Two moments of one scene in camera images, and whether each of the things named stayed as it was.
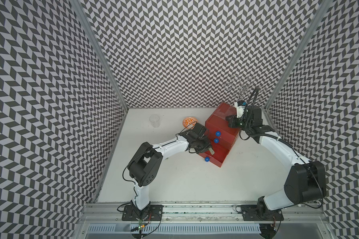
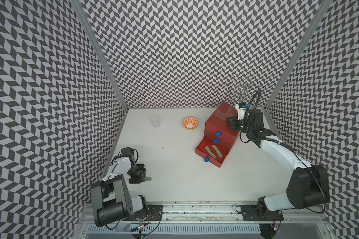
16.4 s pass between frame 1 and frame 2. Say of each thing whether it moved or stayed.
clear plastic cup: stayed
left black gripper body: moved
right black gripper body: stayed
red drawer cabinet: stayed
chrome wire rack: stayed
